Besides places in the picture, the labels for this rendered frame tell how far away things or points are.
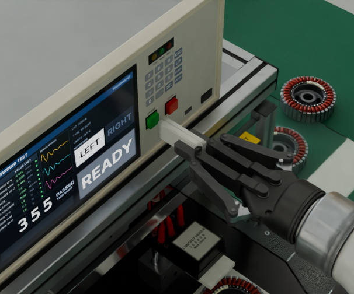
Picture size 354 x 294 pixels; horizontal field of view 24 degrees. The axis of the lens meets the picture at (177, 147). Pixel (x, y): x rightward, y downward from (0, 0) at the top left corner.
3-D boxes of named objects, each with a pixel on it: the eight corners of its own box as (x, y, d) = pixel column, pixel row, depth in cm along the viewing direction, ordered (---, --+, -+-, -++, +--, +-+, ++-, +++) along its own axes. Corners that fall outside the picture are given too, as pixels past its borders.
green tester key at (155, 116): (159, 122, 113) (159, 113, 112) (150, 130, 112) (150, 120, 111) (153, 119, 114) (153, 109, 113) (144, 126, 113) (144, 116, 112)
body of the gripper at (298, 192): (288, 261, 102) (227, 220, 106) (328, 218, 106) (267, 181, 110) (294, 222, 96) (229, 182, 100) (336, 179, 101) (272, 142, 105)
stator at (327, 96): (318, 133, 170) (320, 120, 168) (269, 111, 175) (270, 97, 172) (343, 101, 177) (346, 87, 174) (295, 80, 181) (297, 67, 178)
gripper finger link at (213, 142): (276, 183, 103) (283, 176, 103) (205, 137, 108) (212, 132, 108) (273, 203, 105) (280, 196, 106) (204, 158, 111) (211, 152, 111)
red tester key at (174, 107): (178, 108, 115) (178, 98, 114) (169, 115, 115) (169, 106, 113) (172, 105, 116) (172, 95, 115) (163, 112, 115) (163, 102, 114)
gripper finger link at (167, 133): (202, 160, 110) (198, 163, 109) (161, 134, 113) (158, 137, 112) (202, 144, 108) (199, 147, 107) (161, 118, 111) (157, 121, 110)
